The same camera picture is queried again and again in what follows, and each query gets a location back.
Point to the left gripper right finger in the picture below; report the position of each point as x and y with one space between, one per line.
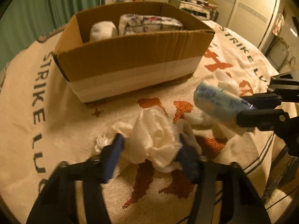
189 160

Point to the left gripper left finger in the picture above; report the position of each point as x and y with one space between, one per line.
107 160

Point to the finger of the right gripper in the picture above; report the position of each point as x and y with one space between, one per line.
264 100
266 119

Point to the blue tissue pack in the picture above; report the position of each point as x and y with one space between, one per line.
220 104

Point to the white lace cloth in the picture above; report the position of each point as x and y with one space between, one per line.
152 136

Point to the cream blanket with orange characters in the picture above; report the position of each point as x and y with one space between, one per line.
43 123

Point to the white wardrobe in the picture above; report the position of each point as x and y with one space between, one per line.
251 19

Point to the brown cardboard box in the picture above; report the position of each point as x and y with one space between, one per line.
114 66

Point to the white plush item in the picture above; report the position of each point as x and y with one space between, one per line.
103 30

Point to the white dressing table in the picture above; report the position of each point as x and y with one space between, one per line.
202 9

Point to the black white patterned bundle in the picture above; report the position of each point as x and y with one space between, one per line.
133 23

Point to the green curtain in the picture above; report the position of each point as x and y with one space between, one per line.
24 21

